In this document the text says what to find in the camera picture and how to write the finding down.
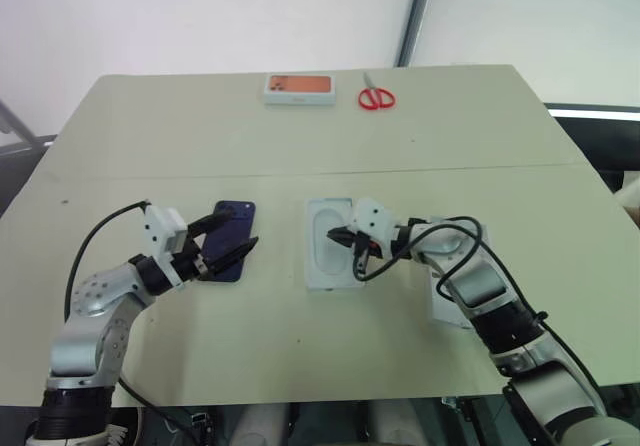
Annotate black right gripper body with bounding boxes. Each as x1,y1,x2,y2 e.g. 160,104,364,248
351,230,387,283

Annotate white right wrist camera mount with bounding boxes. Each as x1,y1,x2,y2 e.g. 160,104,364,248
348,196,398,248

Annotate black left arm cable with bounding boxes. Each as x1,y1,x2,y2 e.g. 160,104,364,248
64,198,152,325

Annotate white phone box base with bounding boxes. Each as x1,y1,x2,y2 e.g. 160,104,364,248
305,196,370,294

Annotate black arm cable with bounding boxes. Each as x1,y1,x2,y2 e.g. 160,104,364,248
64,198,152,325
353,215,609,417

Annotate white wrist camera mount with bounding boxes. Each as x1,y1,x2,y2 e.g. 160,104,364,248
348,196,398,248
141,204,189,292

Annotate dark blue smartphone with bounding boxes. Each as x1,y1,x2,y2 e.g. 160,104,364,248
199,200,258,284

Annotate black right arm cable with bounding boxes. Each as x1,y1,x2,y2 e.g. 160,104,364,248
353,215,609,417

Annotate white phone box lid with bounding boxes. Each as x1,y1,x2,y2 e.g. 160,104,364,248
430,229,497,329

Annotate dark grey metal frame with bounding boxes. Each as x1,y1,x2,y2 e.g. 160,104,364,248
0,98,57,217

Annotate white box with orange phone print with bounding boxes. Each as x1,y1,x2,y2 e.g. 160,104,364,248
263,72,338,107

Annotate black furniture with white edge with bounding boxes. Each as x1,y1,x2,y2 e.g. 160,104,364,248
543,101,640,172

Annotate black cable under table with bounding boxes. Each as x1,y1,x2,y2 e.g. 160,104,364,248
115,374,214,446

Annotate grey metal pole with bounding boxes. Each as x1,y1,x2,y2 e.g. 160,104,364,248
396,0,437,67

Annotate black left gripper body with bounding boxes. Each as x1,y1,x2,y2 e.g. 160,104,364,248
172,229,211,283

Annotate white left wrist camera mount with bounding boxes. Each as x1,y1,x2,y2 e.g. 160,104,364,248
141,204,189,292

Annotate red handled scissors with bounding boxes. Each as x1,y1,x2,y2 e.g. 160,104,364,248
356,71,398,113

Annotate metal table bracket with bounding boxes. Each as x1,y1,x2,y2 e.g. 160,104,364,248
441,394,475,413

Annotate grey rounded shape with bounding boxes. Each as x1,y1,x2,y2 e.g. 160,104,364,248
233,402,292,446
368,399,432,446

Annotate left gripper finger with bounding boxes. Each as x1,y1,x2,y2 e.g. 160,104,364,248
187,209,233,240
203,236,261,282

